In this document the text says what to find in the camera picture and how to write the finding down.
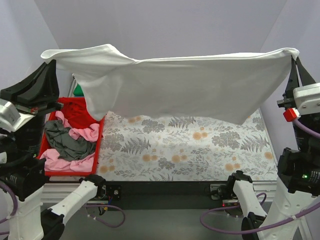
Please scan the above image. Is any white t shirt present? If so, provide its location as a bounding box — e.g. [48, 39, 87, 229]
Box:
[41, 44, 299, 125]

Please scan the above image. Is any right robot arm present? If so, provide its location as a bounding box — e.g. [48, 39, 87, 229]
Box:
[226, 58, 320, 240]

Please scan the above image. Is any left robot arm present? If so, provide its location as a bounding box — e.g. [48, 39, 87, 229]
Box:
[0, 60, 107, 240]

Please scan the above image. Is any folded green t shirt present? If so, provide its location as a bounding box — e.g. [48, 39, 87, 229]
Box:
[73, 84, 84, 97]

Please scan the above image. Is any red t shirt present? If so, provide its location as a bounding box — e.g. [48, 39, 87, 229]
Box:
[58, 97, 98, 129]

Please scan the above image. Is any grey t shirt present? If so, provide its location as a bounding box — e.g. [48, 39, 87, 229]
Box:
[44, 120, 96, 162]

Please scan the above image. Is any pink t shirt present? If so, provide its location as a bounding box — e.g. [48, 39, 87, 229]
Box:
[39, 111, 100, 173]

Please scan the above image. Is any floral table cloth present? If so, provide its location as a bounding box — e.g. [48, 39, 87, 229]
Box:
[97, 110, 277, 182]

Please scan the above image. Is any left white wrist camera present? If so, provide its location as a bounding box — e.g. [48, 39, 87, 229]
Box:
[0, 99, 35, 132]

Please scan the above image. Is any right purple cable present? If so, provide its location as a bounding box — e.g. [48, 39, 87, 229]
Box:
[199, 119, 320, 237]

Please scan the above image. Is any purple cable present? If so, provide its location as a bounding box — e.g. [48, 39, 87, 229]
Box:
[0, 182, 126, 228]
[199, 119, 320, 237]

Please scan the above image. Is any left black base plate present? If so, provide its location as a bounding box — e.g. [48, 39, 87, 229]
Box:
[100, 184, 122, 201]

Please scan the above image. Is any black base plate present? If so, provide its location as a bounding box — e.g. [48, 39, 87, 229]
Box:
[100, 184, 122, 201]
[209, 184, 238, 200]

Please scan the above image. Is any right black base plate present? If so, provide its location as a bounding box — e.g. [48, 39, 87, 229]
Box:
[209, 184, 238, 200]

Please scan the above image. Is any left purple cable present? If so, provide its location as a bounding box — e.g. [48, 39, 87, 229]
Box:
[0, 182, 126, 228]

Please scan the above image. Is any aluminium rail frame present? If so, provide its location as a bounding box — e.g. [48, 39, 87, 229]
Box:
[39, 181, 313, 240]

